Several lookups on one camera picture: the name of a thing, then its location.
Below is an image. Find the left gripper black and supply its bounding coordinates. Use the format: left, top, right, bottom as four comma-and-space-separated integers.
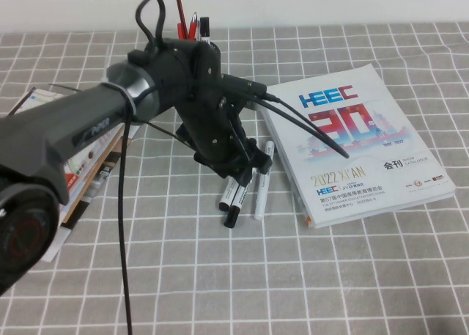
174, 92, 274, 188

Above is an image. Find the whiteboard marker black cap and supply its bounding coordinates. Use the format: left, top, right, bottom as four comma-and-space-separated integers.
218, 139, 257, 213
224, 180, 254, 229

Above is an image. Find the red pen with silver clip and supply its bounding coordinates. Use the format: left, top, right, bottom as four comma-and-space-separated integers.
186, 12, 199, 41

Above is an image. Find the white paint marker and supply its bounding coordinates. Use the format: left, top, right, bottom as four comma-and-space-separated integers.
254, 140, 276, 221

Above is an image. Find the grey checked tablecloth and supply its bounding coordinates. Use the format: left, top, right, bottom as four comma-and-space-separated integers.
0, 22, 469, 335

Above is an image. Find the white HEEC catalogue book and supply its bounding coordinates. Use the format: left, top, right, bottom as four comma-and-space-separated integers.
257, 63, 457, 229

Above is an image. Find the brochure with interior photo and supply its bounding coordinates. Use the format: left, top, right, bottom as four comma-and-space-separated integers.
58, 124, 142, 230

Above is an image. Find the dark red pencil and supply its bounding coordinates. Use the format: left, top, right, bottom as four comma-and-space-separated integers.
174, 0, 190, 40

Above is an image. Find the white paper booklet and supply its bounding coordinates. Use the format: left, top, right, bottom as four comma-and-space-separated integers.
40, 224, 73, 263

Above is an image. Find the map cover book orange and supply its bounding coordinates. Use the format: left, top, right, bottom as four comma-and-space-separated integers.
7, 87, 125, 204

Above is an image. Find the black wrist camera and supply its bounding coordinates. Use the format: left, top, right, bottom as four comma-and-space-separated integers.
219, 73, 283, 105

